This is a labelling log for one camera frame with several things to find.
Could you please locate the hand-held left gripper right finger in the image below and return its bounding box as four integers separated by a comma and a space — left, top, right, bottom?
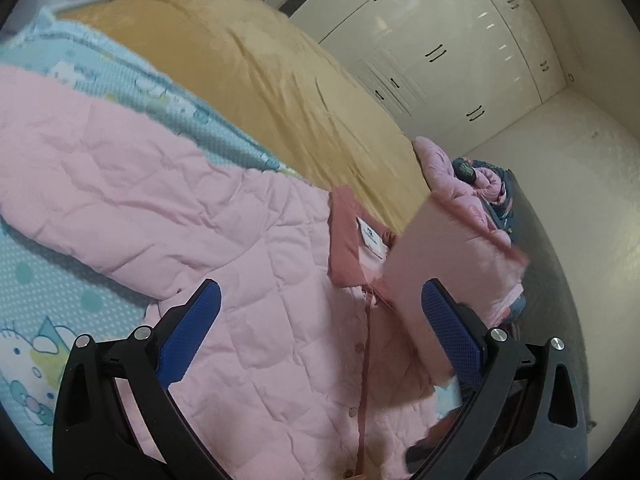
405, 280, 593, 480

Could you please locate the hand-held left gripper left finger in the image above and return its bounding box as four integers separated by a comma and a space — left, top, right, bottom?
52, 278, 236, 480

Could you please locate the pink quilted jacket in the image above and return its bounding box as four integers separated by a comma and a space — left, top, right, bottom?
0, 65, 531, 480

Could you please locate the grey headboard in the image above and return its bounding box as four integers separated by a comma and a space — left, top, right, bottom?
500, 170, 596, 436

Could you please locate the dark floral pillow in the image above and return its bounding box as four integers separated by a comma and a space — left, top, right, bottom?
452, 156, 526, 321

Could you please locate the blue cartoon print sheet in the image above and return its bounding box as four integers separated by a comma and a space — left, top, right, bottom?
0, 7, 463, 471

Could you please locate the tan bedspread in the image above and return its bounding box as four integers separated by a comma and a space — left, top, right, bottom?
75, 0, 436, 236

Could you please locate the white wardrobe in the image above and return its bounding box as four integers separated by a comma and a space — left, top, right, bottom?
210, 0, 571, 146

